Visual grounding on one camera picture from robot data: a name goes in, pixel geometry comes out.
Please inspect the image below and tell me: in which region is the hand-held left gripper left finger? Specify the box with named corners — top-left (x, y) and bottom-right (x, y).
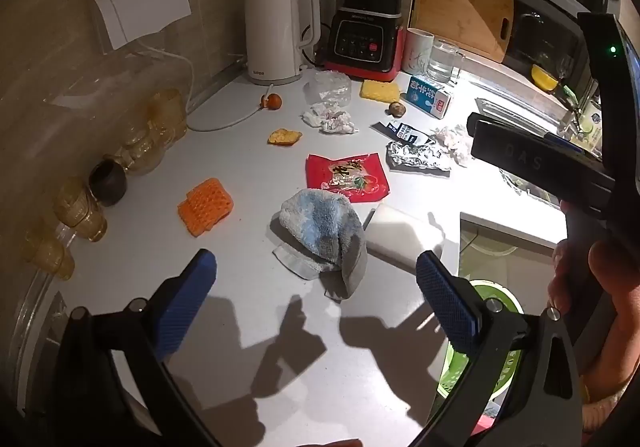
top-left (50, 248), bottom-right (218, 447)

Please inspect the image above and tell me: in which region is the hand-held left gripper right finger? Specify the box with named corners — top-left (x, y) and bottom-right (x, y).
top-left (415, 250), bottom-right (583, 447)

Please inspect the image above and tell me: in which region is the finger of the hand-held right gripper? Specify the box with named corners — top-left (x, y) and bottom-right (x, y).
top-left (466, 112), bottom-right (603, 168)
top-left (471, 120), bottom-right (617, 202)

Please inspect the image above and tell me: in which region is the orange peel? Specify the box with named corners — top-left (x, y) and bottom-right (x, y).
top-left (267, 128), bottom-right (304, 146)

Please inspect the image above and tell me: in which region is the person's right forearm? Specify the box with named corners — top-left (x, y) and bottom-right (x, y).
top-left (582, 357), bottom-right (640, 435)

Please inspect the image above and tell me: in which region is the person's right hand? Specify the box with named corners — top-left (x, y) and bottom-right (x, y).
top-left (547, 239), bottom-right (640, 343)

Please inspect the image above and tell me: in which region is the metal sink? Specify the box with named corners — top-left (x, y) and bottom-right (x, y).
top-left (475, 97), bottom-right (601, 158)

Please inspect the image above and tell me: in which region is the green bin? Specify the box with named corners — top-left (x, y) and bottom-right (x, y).
top-left (437, 277), bottom-right (526, 408)

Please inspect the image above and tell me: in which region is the yellow round object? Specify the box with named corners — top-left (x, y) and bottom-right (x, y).
top-left (530, 64), bottom-right (560, 92)

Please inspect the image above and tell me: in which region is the crumpled white tissue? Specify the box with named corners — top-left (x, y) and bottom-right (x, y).
top-left (432, 124), bottom-right (473, 164)
top-left (301, 103), bottom-right (360, 135)

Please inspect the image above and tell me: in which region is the silver foil wrapper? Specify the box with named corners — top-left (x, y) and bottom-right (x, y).
top-left (385, 141), bottom-right (452, 172)

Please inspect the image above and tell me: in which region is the blue and white milk carton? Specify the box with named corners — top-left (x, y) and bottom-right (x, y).
top-left (404, 74), bottom-right (453, 120)

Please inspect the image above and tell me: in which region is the dark ceramic cup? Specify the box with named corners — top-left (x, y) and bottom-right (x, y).
top-left (88, 157), bottom-right (128, 208)

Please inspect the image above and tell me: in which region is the clear glass cup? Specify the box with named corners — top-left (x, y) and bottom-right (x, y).
top-left (426, 38), bottom-right (466, 84)

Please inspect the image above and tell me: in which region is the black snack wrapper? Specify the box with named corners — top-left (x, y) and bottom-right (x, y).
top-left (371, 121), bottom-right (436, 148)

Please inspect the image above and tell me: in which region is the blue and grey cloth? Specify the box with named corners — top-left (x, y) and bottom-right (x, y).
top-left (272, 188), bottom-right (368, 300)

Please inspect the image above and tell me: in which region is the red snack packet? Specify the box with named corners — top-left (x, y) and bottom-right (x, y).
top-left (306, 153), bottom-right (391, 202)

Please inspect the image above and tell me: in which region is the wooden cutting board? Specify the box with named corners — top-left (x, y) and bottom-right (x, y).
top-left (410, 0), bottom-right (516, 64)

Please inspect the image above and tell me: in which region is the white printed mug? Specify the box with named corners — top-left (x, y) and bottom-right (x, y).
top-left (401, 28), bottom-right (435, 75)

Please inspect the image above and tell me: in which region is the yellow sponge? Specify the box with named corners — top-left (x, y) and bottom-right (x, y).
top-left (360, 79), bottom-right (402, 102)

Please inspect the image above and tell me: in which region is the black and red blender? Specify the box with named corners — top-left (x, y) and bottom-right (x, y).
top-left (325, 0), bottom-right (426, 82)

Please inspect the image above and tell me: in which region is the clear plastic bag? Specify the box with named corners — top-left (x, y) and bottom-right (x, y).
top-left (305, 69), bottom-right (352, 106)

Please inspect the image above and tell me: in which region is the white electric kettle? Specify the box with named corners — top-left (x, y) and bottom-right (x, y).
top-left (244, 0), bottom-right (322, 86)

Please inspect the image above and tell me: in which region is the white power cable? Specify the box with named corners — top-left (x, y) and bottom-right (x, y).
top-left (135, 44), bottom-right (275, 133)

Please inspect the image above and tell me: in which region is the white wall socket cover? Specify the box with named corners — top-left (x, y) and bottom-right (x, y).
top-left (92, 0), bottom-right (192, 51)

